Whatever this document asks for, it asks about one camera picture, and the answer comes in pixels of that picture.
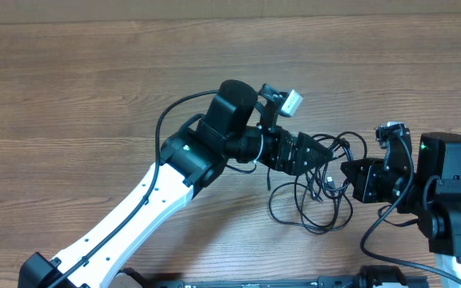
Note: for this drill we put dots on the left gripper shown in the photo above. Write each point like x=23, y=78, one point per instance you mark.
x=294, y=165

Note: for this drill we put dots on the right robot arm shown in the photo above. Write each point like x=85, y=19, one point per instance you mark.
x=428, y=187

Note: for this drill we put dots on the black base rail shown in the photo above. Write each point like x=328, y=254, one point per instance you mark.
x=368, y=276

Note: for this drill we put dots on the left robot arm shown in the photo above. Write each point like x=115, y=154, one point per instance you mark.
x=239, y=124

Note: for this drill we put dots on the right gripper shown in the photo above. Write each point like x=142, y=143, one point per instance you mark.
x=370, y=175

